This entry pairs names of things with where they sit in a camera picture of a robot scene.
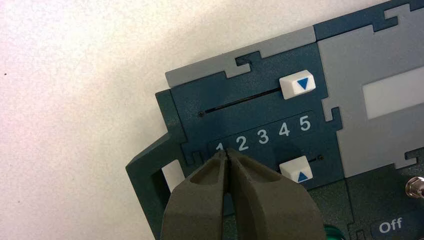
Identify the white rectangular display window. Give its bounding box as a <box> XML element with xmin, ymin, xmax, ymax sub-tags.
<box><xmin>361</xmin><ymin>66</ymin><xmax>424</xmax><ymax>121</ymax></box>

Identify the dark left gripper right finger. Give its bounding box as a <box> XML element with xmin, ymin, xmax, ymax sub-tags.
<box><xmin>227</xmin><ymin>148</ymin><xmax>328</xmax><ymax>240</ymax></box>

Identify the white slider knob blue triangle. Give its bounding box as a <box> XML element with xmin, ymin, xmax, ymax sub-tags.
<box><xmin>278</xmin><ymin>69</ymin><xmax>317</xmax><ymax>101</ymax></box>
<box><xmin>278</xmin><ymin>155</ymin><xmax>314</xmax><ymax>184</ymax></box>

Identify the silver metal toggle switch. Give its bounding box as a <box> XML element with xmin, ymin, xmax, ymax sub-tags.
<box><xmin>405</xmin><ymin>176</ymin><xmax>424</xmax><ymax>199</ymax></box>

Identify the green round push button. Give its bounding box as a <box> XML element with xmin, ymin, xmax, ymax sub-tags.
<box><xmin>322</xmin><ymin>224</ymin><xmax>347</xmax><ymax>240</ymax></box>

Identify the grey and teal control box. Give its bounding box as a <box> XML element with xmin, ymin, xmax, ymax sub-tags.
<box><xmin>125</xmin><ymin>0</ymin><xmax>424</xmax><ymax>240</ymax></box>

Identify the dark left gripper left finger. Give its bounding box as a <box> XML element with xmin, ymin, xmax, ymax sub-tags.
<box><xmin>160</xmin><ymin>149</ymin><xmax>230</xmax><ymax>240</ymax></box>

